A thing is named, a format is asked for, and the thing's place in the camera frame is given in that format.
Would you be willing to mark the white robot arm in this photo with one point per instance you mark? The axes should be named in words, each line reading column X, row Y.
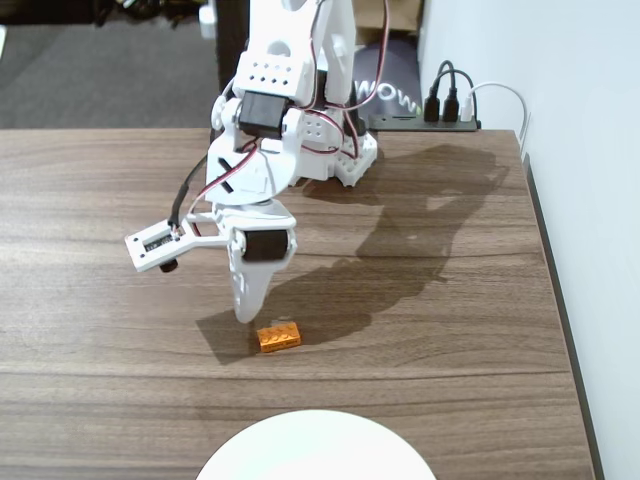
column 270, row 30

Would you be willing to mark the orange lego block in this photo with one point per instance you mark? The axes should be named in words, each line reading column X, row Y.
column 280, row 340

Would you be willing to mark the brown cardboard box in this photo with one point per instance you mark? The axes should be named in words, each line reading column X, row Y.
column 405, row 12

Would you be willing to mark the small white box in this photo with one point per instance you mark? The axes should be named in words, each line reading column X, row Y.
column 207, row 20

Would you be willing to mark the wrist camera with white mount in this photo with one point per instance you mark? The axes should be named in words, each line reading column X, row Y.
column 155, row 245

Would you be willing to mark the black power strip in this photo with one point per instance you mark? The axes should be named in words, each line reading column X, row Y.
column 400, row 123

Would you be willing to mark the white round plate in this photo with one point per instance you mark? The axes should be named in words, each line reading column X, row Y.
column 315, row 450

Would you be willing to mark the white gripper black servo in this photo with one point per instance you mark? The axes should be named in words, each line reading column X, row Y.
column 264, row 246

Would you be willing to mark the dark wooden cabinet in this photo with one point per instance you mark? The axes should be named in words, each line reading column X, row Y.
column 230, row 45

